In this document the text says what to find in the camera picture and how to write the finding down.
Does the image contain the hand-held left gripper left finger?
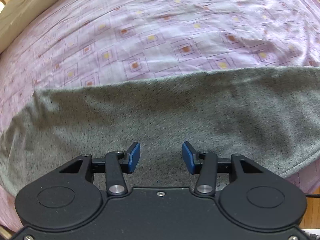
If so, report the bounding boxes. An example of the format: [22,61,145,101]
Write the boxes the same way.
[58,141,141,197]

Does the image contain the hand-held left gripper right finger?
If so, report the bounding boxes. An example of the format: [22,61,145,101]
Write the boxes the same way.
[182,141,264,196]

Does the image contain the grey speckled pants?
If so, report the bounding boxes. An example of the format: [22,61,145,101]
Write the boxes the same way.
[0,66,320,198]

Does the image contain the pink patterned bed sheet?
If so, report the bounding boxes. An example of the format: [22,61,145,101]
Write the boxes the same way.
[0,0,320,207]

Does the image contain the beige pillow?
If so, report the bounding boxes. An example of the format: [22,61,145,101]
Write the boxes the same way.
[0,0,52,53]

